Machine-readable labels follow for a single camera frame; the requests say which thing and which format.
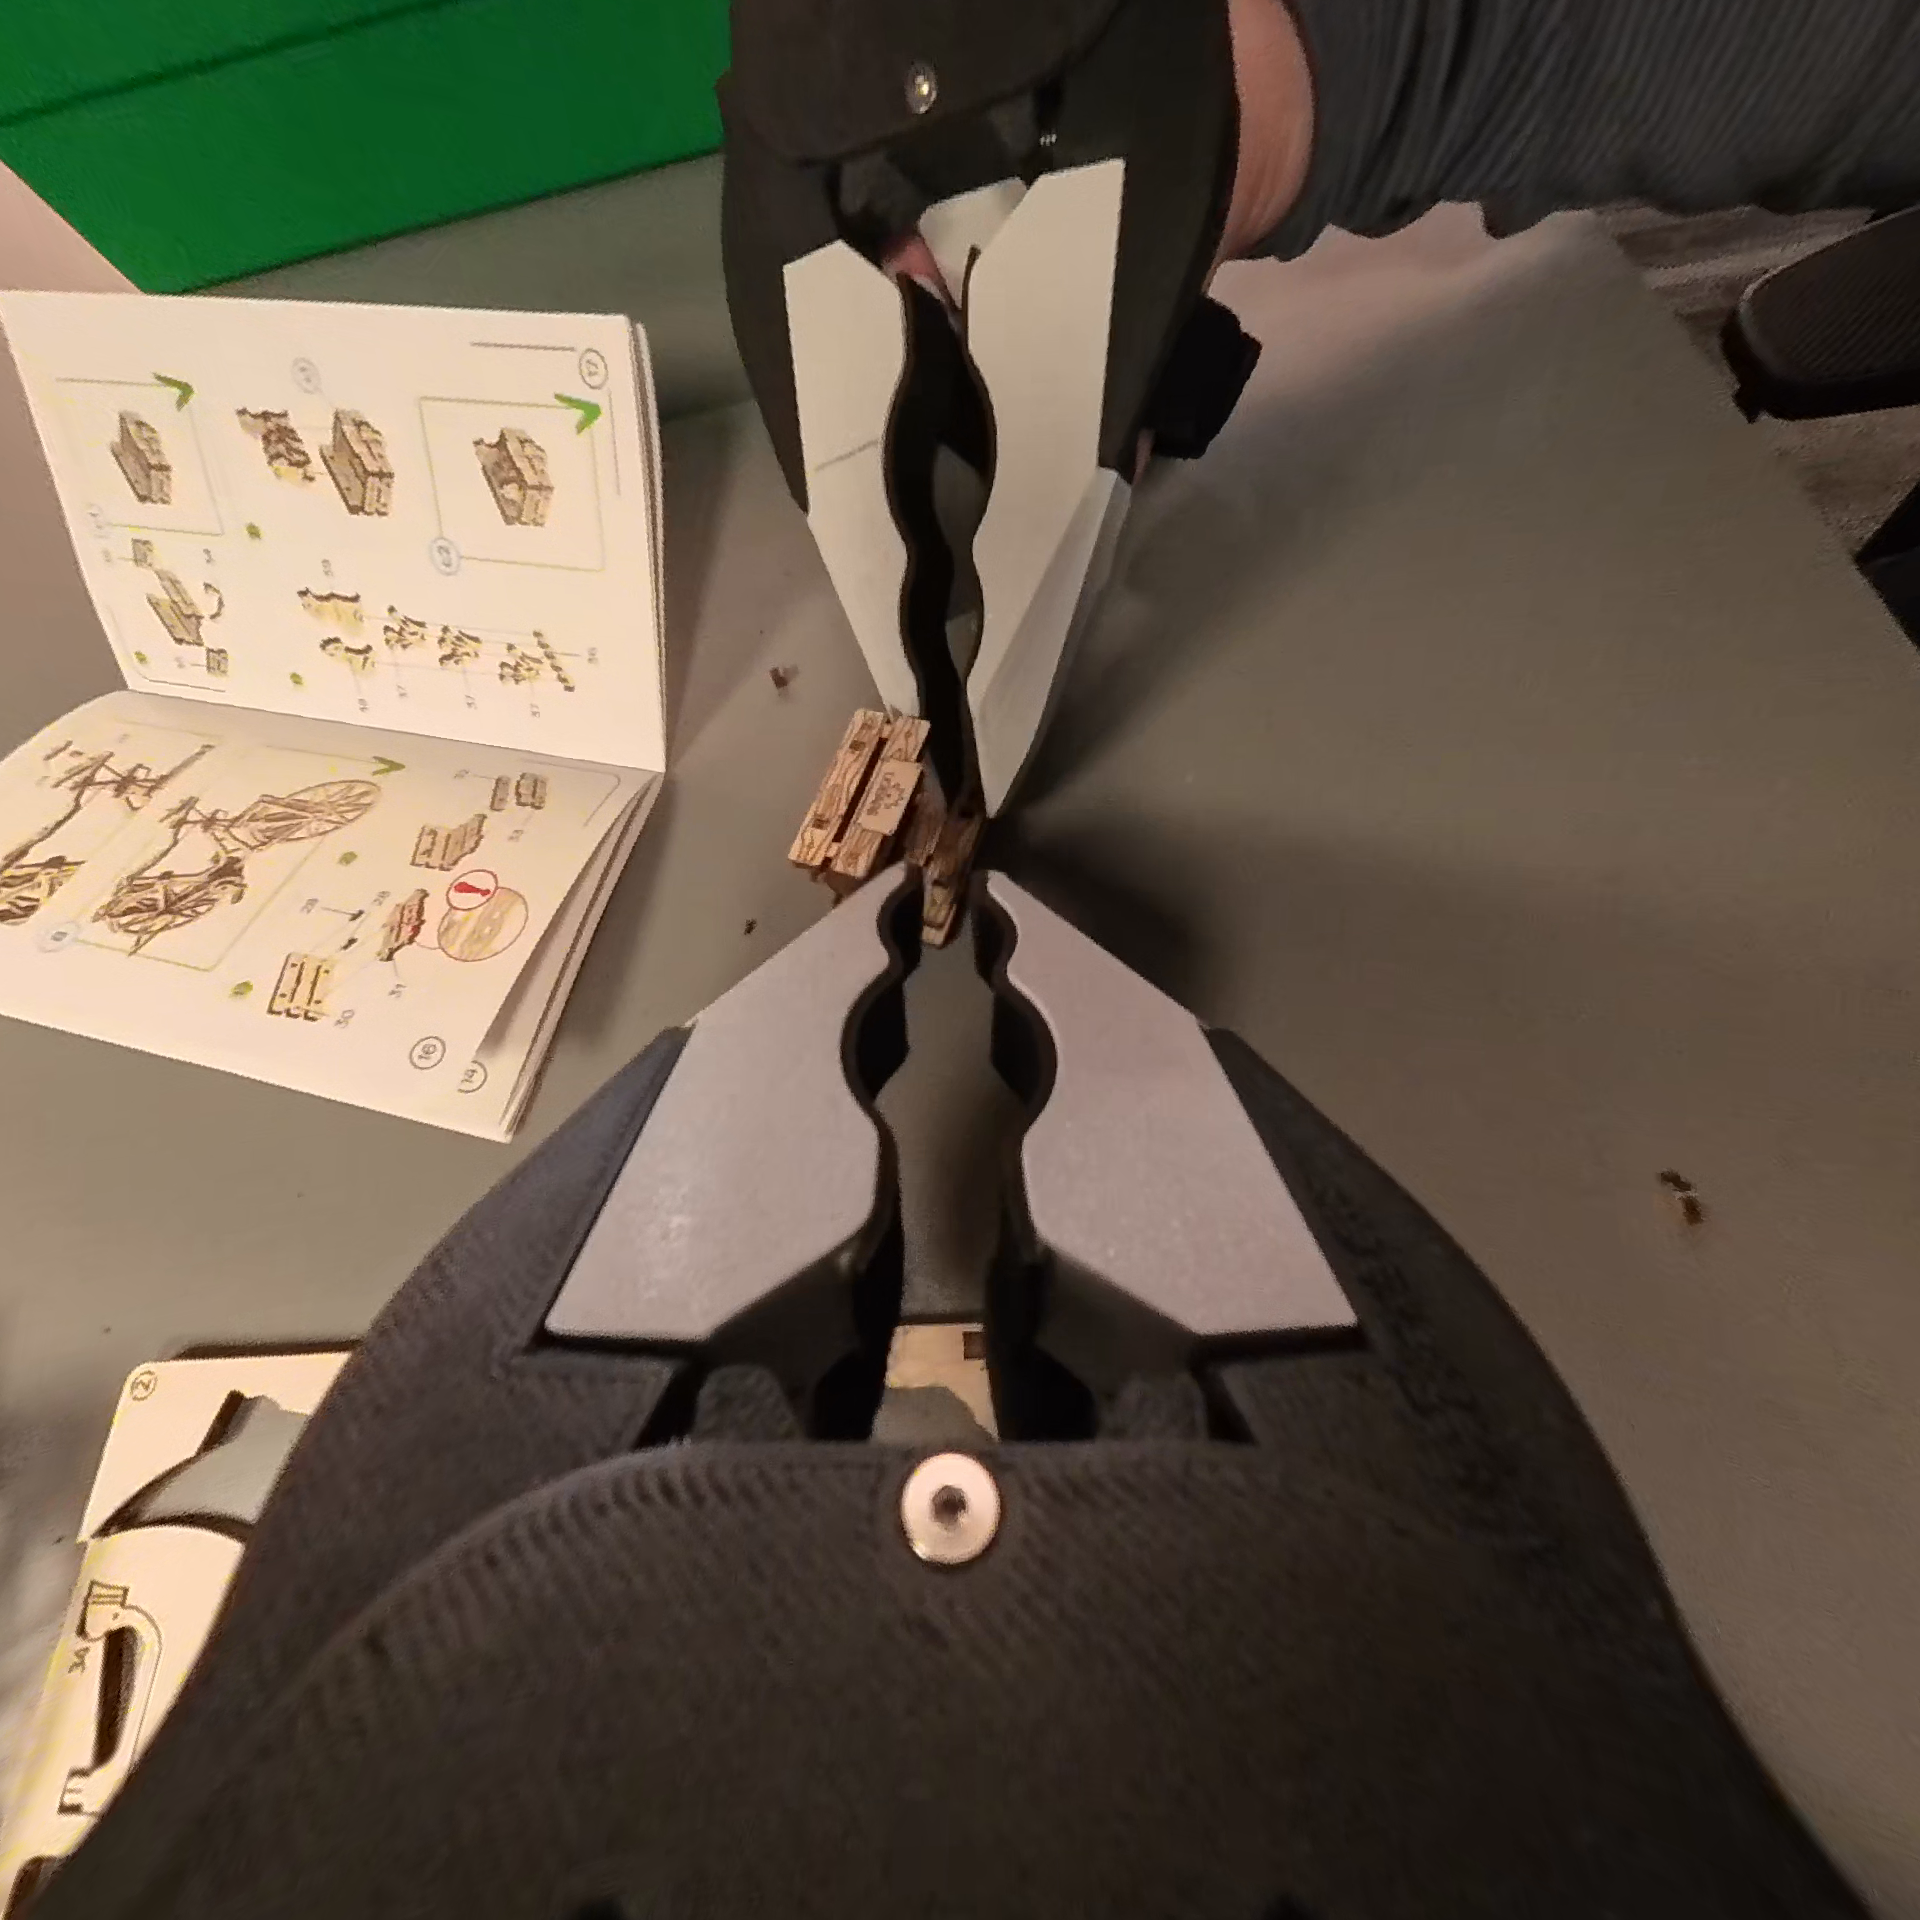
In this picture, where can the green box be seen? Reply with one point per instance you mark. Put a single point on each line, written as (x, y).
(301, 119)

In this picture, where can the person's right sleeved forearm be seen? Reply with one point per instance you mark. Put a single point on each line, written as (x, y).
(1577, 106)

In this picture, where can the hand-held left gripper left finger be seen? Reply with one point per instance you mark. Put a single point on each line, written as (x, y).
(722, 1185)

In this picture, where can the open instruction booklet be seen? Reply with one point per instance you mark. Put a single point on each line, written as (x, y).
(330, 675)

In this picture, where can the laser-cut wooden part sheet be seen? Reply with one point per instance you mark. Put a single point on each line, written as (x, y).
(129, 1575)

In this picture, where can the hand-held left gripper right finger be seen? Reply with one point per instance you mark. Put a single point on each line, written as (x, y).
(1178, 1185)

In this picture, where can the small wooden model part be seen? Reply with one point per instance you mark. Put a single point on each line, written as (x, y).
(946, 868)

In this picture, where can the wooden model block assembly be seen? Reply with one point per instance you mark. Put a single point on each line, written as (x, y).
(859, 802)

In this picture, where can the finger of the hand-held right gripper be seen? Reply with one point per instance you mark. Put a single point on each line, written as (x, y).
(844, 495)
(1059, 495)

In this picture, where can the person's right hand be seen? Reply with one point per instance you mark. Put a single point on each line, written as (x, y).
(1271, 141)

